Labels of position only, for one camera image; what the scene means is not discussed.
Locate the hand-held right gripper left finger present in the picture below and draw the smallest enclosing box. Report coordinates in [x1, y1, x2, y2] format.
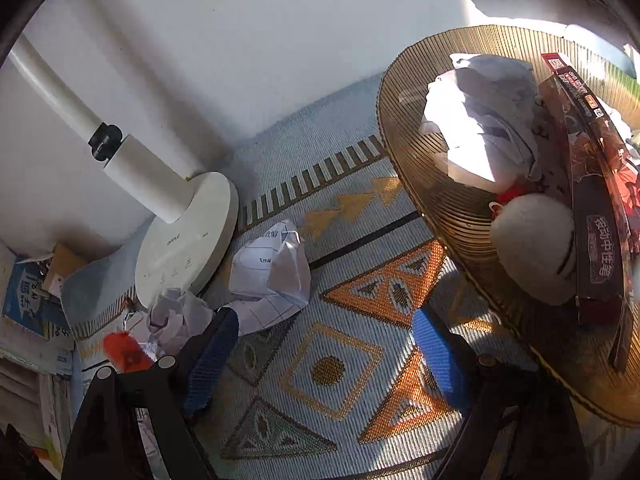
[60, 306, 241, 480]

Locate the dark brown printed packet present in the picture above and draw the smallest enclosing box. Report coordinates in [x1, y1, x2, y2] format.
[539, 52, 640, 373]

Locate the small crumpled paper ball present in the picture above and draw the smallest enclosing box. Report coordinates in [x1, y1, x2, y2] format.
[147, 287, 216, 356]

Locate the patterned woven table mat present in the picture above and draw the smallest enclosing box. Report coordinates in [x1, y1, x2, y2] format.
[60, 75, 640, 480]

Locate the stack of books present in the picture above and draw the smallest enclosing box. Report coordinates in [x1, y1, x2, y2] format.
[0, 245, 76, 461]

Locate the ribbed gold glass bowl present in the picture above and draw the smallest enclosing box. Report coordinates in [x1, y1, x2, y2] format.
[377, 25, 640, 428]

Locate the large crumpled white paper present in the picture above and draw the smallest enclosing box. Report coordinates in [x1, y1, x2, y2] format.
[419, 54, 543, 196]

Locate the orange plush toy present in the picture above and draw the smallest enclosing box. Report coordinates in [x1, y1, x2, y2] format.
[102, 331, 156, 373]

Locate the crumpled printed paper sheet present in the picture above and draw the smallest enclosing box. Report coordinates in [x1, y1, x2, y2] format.
[229, 219, 312, 337]

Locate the white desk lamp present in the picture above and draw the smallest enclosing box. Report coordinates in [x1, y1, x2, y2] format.
[7, 35, 240, 311]

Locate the brown cardboard box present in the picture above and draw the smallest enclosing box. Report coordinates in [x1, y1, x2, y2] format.
[42, 244, 88, 293]

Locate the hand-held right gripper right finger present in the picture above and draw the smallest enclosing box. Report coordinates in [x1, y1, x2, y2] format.
[411, 307, 596, 480]

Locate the white striped plush toy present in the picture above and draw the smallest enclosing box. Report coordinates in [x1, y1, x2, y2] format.
[490, 194, 576, 306]

